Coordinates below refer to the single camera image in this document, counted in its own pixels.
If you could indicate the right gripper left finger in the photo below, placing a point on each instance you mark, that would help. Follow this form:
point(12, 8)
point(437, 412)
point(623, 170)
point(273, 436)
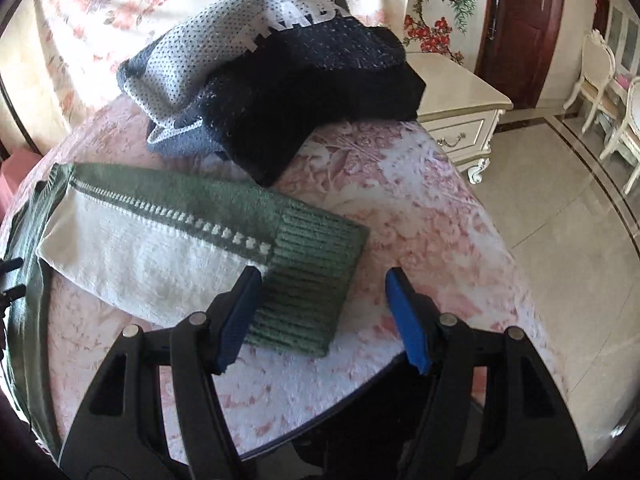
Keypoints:
point(152, 411)

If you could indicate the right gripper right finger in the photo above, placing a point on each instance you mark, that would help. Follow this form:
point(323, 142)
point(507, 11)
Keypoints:
point(493, 410)

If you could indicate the green knit sweater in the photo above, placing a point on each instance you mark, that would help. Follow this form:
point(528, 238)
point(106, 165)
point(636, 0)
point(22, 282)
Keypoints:
point(160, 245)

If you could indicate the pink covered stool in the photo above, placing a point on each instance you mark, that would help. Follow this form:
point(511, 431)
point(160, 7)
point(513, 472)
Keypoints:
point(13, 171)

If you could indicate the cream nightstand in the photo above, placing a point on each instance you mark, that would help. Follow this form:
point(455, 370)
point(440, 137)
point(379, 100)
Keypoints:
point(459, 110)

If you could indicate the navy white knit sweater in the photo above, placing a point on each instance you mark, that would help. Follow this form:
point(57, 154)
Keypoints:
point(250, 80)

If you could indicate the white chair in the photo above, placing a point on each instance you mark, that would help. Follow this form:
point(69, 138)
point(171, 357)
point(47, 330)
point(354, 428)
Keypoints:
point(597, 70)

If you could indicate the floral cream sheet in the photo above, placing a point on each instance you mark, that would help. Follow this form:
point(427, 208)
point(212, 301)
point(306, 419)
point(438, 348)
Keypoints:
point(59, 57)

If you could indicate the dark red wooden door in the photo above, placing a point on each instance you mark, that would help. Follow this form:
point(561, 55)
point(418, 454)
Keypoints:
point(518, 45)

